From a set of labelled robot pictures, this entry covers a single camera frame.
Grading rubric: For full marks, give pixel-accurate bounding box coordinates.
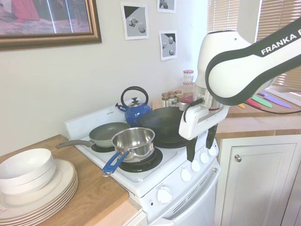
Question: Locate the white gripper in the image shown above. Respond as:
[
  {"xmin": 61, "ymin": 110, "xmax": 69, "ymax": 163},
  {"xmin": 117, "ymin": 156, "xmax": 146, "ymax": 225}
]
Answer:
[{"xmin": 178, "ymin": 103, "xmax": 229, "ymax": 163}]

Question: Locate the black stove burner coil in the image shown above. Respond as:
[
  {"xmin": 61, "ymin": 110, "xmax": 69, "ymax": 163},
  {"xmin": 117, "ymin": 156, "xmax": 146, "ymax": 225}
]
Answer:
[
  {"xmin": 154, "ymin": 134, "xmax": 189, "ymax": 149},
  {"xmin": 118, "ymin": 147, "xmax": 164, "ymax": 173},
  {"xmin": 91, "ymin": 143, "xmax": 116, "ymax": 153}
]

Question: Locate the white electric stove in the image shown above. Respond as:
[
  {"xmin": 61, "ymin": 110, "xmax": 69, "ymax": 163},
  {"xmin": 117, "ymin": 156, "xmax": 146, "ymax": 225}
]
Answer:
[{"xmin": 63, "ymin": 103, "xmax": 222, "ymax": 226}]

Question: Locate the white door cabinet with counter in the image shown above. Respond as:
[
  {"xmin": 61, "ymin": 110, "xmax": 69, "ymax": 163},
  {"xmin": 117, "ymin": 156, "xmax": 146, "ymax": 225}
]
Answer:
[{"xmin": 215, "ymin": 116, "xmax": 301, "ymax": 226}]

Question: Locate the large white oven knob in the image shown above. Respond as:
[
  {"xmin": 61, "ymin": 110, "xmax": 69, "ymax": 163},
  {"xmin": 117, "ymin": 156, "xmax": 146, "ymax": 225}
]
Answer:
[{"xmin": 157, "ymin": 186, "xmax": 174, "ymax": 204}]

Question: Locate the white oven door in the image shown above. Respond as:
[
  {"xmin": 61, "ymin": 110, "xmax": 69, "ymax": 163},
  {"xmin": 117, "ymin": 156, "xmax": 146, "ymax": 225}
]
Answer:
[{"xmin": 162, "ymin": 178, "xmax": 221, "ymax": 226}]

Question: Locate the red knife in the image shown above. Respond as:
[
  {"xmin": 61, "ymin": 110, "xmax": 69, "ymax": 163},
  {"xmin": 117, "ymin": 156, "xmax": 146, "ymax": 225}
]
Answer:
[{"xmin": 246, "ymin": 98, "xmax": 262, "ymax": 110}]

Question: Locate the white cabinet door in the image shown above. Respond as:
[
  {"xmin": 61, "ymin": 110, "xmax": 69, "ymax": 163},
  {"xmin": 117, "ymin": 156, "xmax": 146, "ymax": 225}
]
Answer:
[{"xmin": 218, "ymin": 137, "xmax": 301, "ymax": 226}]

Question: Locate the green knife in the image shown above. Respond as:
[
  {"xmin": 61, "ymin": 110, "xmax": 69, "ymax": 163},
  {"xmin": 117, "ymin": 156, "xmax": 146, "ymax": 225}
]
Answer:
[{"xmin": 251, "ymin": 95, "xmax": 273, "ymax": 109}]

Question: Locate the purple knife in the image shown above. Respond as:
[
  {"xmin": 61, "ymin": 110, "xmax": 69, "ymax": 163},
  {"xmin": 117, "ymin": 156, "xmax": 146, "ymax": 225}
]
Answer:
[{"xmin": 258, "ymin": 91, "xmax": 293, "ymax": 109}]

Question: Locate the white drawer cabinet with counter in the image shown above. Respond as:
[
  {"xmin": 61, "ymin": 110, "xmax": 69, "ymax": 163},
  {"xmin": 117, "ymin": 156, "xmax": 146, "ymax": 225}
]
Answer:
[{"xmin": 127, "ymin": 195, "xmax": 148, "ymax": 226}]

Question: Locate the grey frying pan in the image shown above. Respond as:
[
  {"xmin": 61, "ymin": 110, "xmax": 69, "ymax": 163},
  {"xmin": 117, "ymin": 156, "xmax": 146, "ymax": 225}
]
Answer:
[{"xmin": 55, "ymin": 122, "xmax": 131, "ymax": 149}]

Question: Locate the small grey shapes paper print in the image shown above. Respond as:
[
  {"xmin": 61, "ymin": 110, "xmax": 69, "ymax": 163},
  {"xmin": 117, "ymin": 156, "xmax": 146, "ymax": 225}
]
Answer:
[
  {"xmin": 158, "ymin": 30, "xmax": 178, "ymax": 61},
  {"xmin": 157, "ymin": 0, "xmax": 177, "ymax": 14}
]

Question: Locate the large brown wooden board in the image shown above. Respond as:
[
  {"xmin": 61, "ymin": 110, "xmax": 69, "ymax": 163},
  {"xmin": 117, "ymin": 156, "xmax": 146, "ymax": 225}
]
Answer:
[{"xmin": 0, "ymin": 134, "xmax": 129, "ymax": 226}]

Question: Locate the cream dinner plate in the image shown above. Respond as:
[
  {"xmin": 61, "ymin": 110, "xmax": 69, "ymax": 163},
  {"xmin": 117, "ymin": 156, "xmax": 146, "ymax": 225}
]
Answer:
[
  {"xmin": 0, "ymin": 178, "xmax": 79, "ymax": 223},
  {"xmin": 0, "ymin": 176, "xmax": 79, "ymax": 220},
  {"xmin": 0, "ymin": 173, "xmax": 78, "ymax": 217},
  {"xmin": 0, "ymin": 181, "xmax": 79, "ymax": 226},
  {"xmin": 0, "ymin": 158, "xmax": 76, "ymax": 214},
  {"xmin": 0, "ymin": 185, "xmax": 79, "ymax": 226}
]

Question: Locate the large grey shapes paper print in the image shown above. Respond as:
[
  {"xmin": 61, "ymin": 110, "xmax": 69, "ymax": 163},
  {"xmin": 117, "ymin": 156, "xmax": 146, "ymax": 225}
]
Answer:
[{"xmin": 120, "ymin": 1, "xmax": 150, "ymax": 40}]

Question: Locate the white bowl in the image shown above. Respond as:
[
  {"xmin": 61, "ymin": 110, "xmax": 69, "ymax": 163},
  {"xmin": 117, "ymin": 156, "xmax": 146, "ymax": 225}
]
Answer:
[
  {"xmin": 0, "ymin": 148, "xmax": 54, "ymax": 187},
  {"xmin": 0, "ymin": 162, "xmax": 56, "ymax": 195}
]

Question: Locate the gold framed painting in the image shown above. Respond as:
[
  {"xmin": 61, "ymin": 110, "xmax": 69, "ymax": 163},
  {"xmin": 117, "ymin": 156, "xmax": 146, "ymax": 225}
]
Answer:
[{"xmin": 0, "ymin": 0, "xmax": 103, "ymax": 51}]

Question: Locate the black wok with wooden handle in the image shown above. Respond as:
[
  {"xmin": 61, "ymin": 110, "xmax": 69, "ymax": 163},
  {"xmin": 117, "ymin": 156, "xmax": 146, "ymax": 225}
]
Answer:
[{"xmin": 135, "ymin": 107, "xmax": 189, "ymax": 142}]

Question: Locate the steel saucepan with blue handle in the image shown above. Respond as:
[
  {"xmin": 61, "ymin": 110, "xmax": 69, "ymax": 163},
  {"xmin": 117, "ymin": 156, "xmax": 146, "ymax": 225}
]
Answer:
[{"xmin": 101, "ymin": 127, "xmax": 156, "ymax": 177}]

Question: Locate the blue kettle with black handle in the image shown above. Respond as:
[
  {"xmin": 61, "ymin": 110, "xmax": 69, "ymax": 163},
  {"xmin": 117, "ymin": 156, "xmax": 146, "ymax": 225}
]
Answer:
[{"xmin": 115, "ymin": 86, "xmax": 151, "ymax": 127}]

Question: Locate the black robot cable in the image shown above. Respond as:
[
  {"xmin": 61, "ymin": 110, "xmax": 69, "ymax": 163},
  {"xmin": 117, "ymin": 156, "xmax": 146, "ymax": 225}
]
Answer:
[{"xmin": 244, "ymin": 99, "xmax": 301, "ymax": 115}]

